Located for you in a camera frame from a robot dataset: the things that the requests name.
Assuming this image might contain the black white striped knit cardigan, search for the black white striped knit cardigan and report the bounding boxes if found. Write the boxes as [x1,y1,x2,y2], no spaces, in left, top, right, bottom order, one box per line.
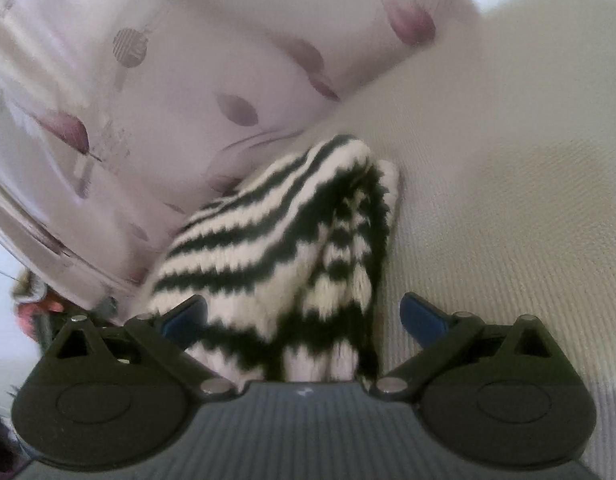
[140,134,400,386]

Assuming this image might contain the cluttered shelf items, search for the cluttered shelf items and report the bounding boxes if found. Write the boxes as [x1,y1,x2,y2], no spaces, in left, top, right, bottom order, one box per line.
[10,269,65,344]

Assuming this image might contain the pink leaf print curtain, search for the pink leaf print curtain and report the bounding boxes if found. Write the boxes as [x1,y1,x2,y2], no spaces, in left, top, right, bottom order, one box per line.
[0,0,478,306]

